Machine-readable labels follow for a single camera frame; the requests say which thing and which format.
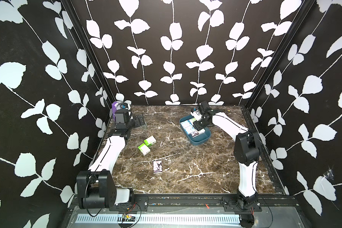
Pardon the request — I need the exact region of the green white tissue pack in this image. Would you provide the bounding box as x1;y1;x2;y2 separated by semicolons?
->
189;118;196;125

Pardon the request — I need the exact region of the light blue tissue pack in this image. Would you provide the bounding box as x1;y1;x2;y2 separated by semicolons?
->
185;125;197;135
180;120;192;130

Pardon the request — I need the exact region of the black purple tissue pack front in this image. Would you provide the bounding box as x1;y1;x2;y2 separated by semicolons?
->
153;160;163;173

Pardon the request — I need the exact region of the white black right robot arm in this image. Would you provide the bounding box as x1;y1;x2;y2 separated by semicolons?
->
191;102;262;211

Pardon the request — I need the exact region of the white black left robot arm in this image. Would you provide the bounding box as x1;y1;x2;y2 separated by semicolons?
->
77;109;145;210

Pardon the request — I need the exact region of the teal plastic storage box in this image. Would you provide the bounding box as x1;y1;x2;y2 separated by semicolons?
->
179;115;211;145

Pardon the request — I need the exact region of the purple plastic holder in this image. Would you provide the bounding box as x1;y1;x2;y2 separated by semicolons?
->
112;101;122;114

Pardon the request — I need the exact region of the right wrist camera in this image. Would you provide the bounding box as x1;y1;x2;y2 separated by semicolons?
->
191;107;202;121

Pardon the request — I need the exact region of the black front mounting rail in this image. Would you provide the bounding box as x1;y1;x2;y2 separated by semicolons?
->
132;193;299;214

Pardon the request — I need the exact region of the small circuit board with wires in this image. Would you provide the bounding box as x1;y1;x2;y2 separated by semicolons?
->
118;214;136;223

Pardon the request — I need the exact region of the white perforated rail strip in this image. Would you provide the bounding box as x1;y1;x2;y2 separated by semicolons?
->
75;214;241;225

